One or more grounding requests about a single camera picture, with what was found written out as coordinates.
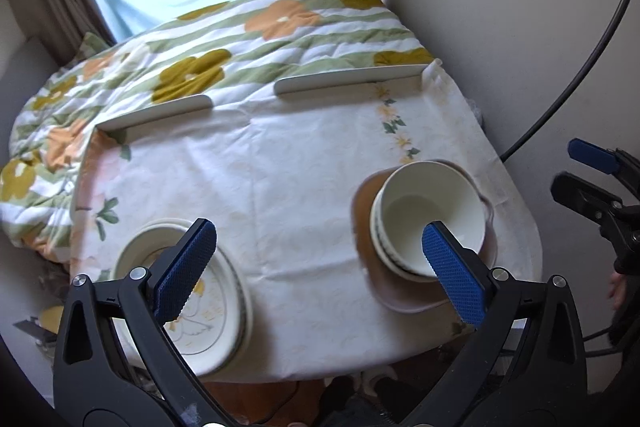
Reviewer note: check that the grey headboard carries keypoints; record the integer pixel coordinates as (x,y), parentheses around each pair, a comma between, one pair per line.
(25,72)

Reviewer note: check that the white ceramic bowl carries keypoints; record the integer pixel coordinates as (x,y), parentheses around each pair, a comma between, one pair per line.
(430,207)

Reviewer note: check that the white plate with bird print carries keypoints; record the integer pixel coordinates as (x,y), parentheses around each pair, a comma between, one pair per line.
(200,322)

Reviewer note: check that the white bowl with dark stripe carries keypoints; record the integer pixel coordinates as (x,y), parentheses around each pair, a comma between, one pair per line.
(386,252)

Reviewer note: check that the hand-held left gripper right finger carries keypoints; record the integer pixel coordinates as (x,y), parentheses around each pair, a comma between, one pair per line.
(455,277)

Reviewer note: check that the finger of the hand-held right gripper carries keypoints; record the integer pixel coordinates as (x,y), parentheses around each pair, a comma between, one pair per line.
(582,195)
(595,156)

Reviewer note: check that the green patterned pillow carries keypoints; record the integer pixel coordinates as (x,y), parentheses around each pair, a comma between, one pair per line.
(92,47)

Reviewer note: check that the floral striped blanket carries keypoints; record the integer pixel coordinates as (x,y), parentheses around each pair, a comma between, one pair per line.
(225,42)

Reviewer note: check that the white slipper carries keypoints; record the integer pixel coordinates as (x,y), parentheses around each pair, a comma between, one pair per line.
(375,382)

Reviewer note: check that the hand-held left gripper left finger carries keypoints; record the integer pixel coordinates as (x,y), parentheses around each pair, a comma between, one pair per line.
(185,272)

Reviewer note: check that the white floral tablecloth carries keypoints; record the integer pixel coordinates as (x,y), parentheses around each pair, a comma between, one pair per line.
(280,187)

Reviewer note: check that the person's right hand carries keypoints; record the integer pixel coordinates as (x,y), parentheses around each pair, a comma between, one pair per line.
(618,292)

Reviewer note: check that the yellow object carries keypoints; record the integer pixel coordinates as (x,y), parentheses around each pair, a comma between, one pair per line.
(51,319)

